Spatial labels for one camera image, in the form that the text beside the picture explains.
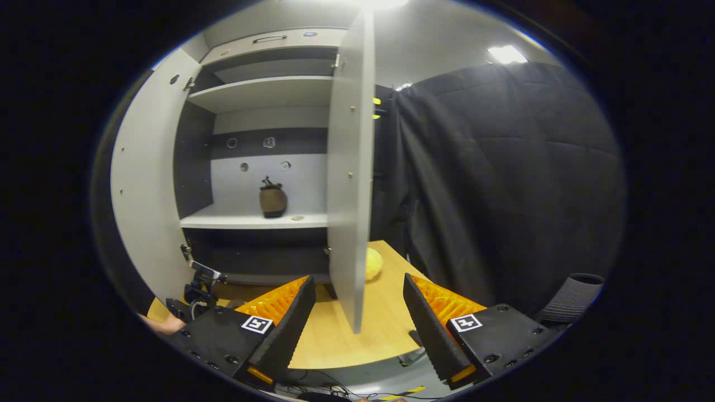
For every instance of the white shoe cabinet door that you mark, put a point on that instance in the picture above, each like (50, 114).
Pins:
(145, 195)
(349, 223)

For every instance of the ceiling light panel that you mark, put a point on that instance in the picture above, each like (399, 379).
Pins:
(507, 54)
(380, 3)

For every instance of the brown fuzzy shoe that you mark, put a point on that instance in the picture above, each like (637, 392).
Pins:
(272, 202)

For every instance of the white shoe cabinet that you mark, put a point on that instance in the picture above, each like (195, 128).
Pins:
(251, 220)

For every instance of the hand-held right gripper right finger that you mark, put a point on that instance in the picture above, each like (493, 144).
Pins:
(430, 335)

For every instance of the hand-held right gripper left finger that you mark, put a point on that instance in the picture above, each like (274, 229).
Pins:
(285, 335)

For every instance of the yellow plush ball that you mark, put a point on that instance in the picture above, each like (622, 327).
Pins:
(374, 265)

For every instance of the white cabinet drawer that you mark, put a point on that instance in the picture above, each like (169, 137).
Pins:
(234, 51)

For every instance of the black backdrop cloth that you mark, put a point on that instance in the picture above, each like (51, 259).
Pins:
(111, 262)
(503, 195)

